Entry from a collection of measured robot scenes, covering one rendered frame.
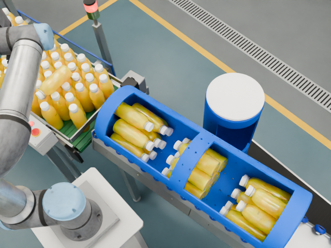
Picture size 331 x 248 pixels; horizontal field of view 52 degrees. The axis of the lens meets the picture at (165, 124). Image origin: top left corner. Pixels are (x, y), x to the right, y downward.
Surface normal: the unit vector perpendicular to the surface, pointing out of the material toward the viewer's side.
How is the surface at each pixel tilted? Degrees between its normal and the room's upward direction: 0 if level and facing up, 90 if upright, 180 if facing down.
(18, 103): 43
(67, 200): 7
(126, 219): 0
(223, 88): 0
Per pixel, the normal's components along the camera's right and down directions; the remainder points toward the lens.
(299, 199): 0.15, -0.70
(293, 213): -0.10, -0.44
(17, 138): 0.81, -0.19
